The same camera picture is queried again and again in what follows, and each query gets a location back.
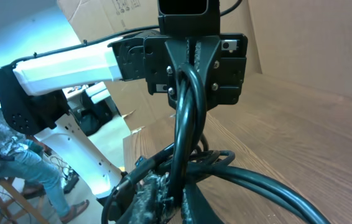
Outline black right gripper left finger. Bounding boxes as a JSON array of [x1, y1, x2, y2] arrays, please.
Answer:
[[128, 172, 172, 224]]

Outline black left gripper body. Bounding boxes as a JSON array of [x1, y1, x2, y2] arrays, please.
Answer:
[[143, 33, 248, 110]]

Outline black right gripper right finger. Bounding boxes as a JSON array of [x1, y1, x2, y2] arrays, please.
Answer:
[[181, 183, 224, 224]]

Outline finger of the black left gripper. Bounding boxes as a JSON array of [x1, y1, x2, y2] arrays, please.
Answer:
[[194, 35, 221, 87], [164, 39, 192, 93]]

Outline black usb cables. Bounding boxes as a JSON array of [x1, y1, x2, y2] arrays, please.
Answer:
[[101, 62, 331, 224]]

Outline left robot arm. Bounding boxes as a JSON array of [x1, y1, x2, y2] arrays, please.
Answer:
[[0, 26, 248, 198]]

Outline seated person in background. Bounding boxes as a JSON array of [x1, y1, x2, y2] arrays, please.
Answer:
[[0, 110, 90, 223]]

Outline cardboard back wall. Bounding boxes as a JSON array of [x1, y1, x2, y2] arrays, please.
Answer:
[[56, 0, 352, 131]]

